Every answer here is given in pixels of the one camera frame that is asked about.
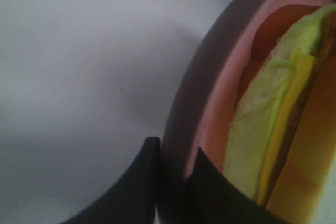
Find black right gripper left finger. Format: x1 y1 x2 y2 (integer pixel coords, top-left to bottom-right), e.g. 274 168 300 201
64 137 160 224

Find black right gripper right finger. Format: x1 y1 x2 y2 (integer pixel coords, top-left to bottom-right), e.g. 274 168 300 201
186 149 285 223

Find white bread sandwich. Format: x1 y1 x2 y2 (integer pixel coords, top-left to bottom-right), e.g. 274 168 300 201
223 4 335 223

